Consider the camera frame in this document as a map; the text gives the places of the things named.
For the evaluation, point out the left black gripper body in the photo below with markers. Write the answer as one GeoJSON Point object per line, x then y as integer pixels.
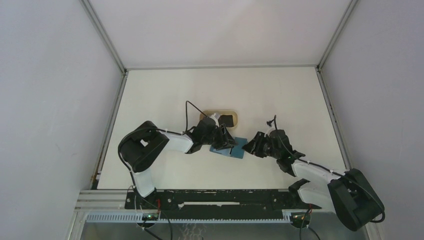
{"type": "Point", "coordinates": [215, 139]}

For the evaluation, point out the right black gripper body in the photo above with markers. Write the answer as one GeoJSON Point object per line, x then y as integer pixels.
{"type": "Point", "coordinates": [265, 148]}

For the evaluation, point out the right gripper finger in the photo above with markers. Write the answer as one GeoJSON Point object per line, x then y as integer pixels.
{"type": "Point", "coordinates": [260, 136]}
{"type": "Point", "coordinates": [253, 147]}

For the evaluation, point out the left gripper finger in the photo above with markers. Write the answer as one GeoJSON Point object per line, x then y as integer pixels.
{"type": "Point", "coordinates": [223, 130]}
{"type": "Point", "coordinates": [225, 142]}

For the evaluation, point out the blue card holder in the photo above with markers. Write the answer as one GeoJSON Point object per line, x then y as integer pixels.
{"type": "Point", "coordinates": [235, 152]}

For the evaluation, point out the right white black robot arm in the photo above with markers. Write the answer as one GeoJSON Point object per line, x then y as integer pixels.
{"type": "Point", "coordinates": [348, 194]}

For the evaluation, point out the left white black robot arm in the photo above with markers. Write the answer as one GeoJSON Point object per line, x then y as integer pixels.
{"type": "Point", "coordinates": [140, 148]}

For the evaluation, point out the black card in tray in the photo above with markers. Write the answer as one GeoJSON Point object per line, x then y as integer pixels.
{"type": "Point", "coordinates": [227, 120]}

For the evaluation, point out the beige oval tray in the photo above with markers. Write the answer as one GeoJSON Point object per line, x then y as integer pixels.
{"type": "Point", "coordinates": [208, 112]}

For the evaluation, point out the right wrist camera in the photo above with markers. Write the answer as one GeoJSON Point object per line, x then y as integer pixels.
{"type": "Point", "coordinates": [272, 124]}

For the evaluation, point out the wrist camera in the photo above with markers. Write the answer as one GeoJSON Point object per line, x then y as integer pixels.
{"type": "Point", "coordinates": [215, 116]}
{"type": "Point", "coordinates": [272, 124]}

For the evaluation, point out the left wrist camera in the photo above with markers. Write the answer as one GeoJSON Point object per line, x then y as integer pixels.
{"type": "Point", "coordinates": [215, 116]}

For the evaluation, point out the black mounting base plate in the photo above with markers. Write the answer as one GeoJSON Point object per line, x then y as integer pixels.
{"type": "Point", "coordinates": [217, 202]}

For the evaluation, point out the white toothed cable duct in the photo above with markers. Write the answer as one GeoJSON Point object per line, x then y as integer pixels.
{"type": "Point", "coordinates": [132, 217]}

